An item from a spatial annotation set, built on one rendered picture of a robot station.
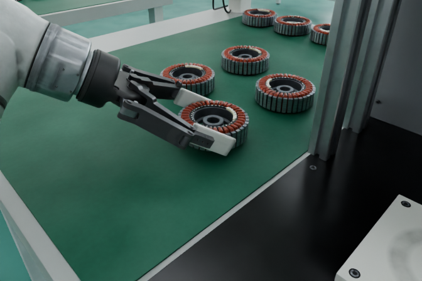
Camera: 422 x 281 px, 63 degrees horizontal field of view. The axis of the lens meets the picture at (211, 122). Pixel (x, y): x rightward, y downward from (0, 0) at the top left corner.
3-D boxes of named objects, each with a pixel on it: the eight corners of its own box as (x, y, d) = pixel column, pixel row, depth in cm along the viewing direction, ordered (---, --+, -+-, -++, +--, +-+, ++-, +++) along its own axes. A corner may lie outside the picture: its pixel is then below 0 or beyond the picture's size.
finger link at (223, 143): (194, 121, 48) (194, 124, 47) (235, 138, 51) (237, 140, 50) (184, 138, 49) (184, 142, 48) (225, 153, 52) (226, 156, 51)
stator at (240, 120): (184, 157, 50) (183, 136, 48) (173, 120, 60) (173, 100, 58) (257, 149, 53) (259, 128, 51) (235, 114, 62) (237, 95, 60)
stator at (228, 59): (241, 80, 76) (242, 64, 74) (211, 64, 84) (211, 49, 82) (278, 69, 81) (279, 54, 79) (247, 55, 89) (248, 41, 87)
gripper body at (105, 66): (76, 83, 51) (135, 105, 55) (70, 110, 44) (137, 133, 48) (95, 39, 49) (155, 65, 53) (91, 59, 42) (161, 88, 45)
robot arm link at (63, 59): (19, 101, 42) (70, 117, 44) (43, 34, 39) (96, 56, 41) (34, 72, 49) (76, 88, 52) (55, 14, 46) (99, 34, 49)
